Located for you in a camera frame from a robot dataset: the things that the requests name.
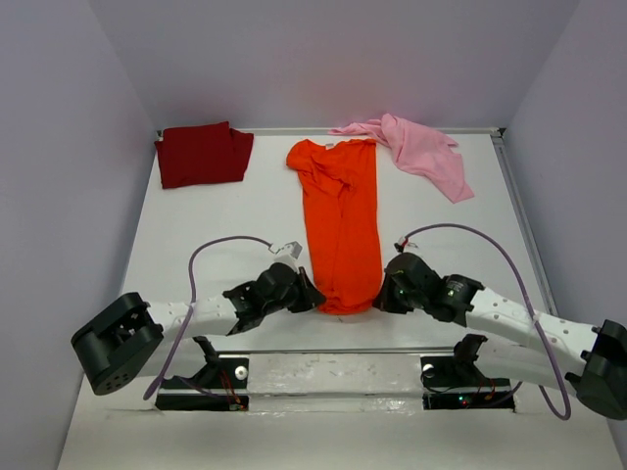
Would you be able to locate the aluminium table edge rail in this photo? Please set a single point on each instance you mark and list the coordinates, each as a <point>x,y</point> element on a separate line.
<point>499,144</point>

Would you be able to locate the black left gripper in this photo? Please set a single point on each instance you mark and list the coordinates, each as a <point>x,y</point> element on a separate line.
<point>308,296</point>

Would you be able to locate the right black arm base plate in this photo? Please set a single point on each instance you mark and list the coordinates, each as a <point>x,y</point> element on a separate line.
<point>451,385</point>

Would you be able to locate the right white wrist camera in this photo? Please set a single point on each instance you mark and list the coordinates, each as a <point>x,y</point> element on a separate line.
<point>404,244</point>

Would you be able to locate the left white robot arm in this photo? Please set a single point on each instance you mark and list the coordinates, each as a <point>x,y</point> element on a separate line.
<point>115,345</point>

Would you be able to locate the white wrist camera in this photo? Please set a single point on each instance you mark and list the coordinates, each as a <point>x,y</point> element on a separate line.
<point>404,244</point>
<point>287,254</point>

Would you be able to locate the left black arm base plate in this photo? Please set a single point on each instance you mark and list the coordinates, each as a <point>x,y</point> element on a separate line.
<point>220,386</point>

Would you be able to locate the dark red folded t-shirt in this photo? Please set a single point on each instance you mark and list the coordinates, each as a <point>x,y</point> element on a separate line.
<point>203,155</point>

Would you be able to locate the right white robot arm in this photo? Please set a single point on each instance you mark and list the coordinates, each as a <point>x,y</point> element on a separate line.
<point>509,340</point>

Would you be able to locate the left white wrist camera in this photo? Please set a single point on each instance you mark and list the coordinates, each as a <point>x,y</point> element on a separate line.
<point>287,254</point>

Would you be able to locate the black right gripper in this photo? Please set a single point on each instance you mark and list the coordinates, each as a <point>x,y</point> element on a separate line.
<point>384,300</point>

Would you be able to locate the pink t-shirt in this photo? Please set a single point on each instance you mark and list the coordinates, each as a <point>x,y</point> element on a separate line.
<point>418,150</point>

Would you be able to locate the orange t-shirt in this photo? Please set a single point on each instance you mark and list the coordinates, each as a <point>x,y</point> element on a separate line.
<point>339,186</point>

